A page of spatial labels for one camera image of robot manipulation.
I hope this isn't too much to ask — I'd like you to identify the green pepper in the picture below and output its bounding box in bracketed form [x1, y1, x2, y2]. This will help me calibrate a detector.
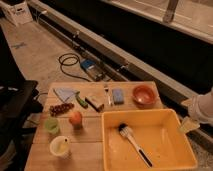
[75, 92, 88, 109]

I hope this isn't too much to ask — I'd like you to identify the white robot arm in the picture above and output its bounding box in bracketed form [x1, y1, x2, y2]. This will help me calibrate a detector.
[179, 87, 213, 134]

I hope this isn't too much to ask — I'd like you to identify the green plastic cup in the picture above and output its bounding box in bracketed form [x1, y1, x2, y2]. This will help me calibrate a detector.
[44, 117, 60, 135]

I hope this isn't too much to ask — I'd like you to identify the yellow plastic tub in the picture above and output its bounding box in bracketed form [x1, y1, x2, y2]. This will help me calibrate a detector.
[102, 109, 197, 171]

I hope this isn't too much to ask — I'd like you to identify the orange bowl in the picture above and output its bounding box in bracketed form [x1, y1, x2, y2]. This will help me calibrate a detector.
[132, 85, 156, 105]

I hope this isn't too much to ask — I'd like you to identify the blue sponge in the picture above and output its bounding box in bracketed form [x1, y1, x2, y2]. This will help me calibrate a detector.
[112, 89, 124, 105]

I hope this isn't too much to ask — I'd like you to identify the silver fork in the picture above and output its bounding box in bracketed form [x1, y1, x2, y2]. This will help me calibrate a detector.
[104, 84, 112, 106]

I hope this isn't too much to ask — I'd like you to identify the brown bread slice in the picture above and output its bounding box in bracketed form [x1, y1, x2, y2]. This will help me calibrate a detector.
[85, 96, 104, 112]

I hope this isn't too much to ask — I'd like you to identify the blue power box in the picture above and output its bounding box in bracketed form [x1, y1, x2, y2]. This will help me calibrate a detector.
[80, 59, 105, 81]

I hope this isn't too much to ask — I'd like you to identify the orange peach fruit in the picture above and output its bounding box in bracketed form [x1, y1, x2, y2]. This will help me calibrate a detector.
[69, 111, 82, 127]

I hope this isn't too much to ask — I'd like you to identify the light blue cloth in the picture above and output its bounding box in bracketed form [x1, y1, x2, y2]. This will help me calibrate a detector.
[53, 88, 78, 103]

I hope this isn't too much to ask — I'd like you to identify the bunch of dark grapes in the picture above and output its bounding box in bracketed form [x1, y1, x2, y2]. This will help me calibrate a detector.
[49, 103, 74, 116]

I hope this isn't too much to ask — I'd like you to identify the black chair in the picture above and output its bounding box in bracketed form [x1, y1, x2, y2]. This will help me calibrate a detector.
[0, 27, 43, 171]

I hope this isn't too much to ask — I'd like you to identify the white cardboard box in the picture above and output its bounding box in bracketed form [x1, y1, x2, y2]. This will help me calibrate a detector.
[0, 0, 33, 27]

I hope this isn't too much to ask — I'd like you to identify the black handled dish brush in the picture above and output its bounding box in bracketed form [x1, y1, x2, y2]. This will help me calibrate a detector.
[118, 123, 153, 167]

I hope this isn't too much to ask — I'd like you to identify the black cable coil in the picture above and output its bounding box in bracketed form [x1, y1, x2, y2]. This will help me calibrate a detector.
[58, 52, 93, 83]

